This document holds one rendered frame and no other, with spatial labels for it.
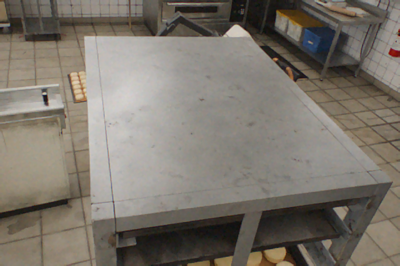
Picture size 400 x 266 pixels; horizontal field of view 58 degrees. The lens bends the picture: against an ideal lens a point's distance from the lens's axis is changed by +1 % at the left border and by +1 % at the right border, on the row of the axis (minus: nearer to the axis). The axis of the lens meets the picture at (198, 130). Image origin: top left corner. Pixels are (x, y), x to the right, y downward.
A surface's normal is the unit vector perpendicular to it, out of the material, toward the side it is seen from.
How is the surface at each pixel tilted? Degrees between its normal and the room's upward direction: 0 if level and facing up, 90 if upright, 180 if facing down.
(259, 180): 0
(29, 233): 0
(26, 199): 90
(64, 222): 0
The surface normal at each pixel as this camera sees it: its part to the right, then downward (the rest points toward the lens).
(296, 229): 0.11, -0.81
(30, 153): 0.39, 0.56
